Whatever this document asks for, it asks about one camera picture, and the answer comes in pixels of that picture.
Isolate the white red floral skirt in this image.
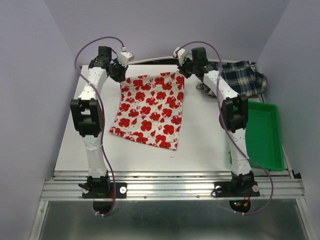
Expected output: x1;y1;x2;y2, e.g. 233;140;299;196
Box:
109;72;185;151

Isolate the navy plaid skirt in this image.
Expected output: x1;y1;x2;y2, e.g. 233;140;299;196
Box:
195;60;268;98

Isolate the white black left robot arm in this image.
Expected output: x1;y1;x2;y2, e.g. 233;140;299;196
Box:
70;46;133;199

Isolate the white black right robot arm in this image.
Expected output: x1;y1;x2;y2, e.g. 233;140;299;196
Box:
173;47;260;198

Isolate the green plastic basket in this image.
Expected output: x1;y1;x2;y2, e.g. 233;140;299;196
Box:
228;100;286;173

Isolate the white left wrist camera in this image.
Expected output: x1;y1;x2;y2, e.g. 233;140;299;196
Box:
117;51;135;68

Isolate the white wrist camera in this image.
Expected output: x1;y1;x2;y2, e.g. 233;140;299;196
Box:
172;47;187;66
117;51;135;68

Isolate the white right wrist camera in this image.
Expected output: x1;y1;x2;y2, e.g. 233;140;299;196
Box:
172;47;187;66

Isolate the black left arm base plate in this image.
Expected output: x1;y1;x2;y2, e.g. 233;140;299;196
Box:
78;182;128;199

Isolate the aluminium frame rail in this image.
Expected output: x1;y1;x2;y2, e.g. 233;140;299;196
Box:
40;170;305;201

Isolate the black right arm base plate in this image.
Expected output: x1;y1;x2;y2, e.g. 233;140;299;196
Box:
211;181;261;198

